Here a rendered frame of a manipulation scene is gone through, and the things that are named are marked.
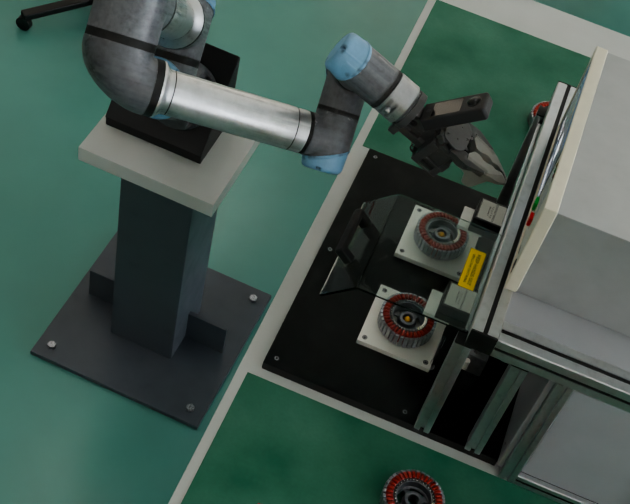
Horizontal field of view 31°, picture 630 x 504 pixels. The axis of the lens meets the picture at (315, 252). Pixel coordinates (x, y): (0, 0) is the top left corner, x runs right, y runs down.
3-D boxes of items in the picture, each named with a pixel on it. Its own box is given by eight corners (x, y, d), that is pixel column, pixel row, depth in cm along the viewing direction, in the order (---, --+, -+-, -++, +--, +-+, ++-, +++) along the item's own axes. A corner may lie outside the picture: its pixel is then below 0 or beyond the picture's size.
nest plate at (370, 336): (355, 342, 219) (357, 339, 218) (379, 288, 229) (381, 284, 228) (428, 372, 218) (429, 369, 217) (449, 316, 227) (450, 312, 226)
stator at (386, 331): (367, 332, 220) (371, 321, 217) (390, 293, 227) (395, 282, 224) (419, 359, 218) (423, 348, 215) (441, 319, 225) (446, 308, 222)
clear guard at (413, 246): (319, 295, 195) (325, 274, 190) (363, 203, 210) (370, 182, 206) (497, 368, 192) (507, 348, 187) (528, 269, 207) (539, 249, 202)
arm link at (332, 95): (312, 102, 201) (323, 105, 190) (330, 40, 200) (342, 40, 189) (354, 114, 202) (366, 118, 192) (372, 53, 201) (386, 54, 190)
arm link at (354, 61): (346, 29, 189) (357, 28, 180) (396, 71, 191) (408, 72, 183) (317, 66, 189) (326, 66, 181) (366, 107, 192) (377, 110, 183)
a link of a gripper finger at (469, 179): (487, 194, 195) (447, 161, 193) (510, 179, 191) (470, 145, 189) (482, 206, 193) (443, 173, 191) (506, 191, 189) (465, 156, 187)
